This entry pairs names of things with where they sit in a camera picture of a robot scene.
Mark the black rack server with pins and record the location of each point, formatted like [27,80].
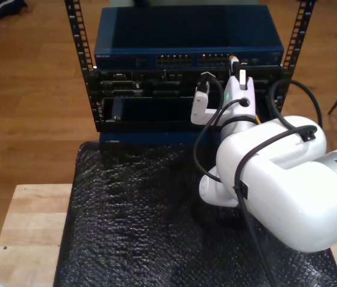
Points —
[156,76]

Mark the black rack shelf tray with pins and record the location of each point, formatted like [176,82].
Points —
[144,125]

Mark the blue base unit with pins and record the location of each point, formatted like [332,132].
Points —
[144,138]

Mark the black bubble mat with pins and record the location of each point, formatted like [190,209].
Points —
[111,224]

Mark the dark sneaker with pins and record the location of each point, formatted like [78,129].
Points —
[7,7]

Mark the blue network switch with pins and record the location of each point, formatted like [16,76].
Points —
[186,30]

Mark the black perforated rack post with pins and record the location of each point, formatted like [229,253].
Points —
[302,30]
[75,33]

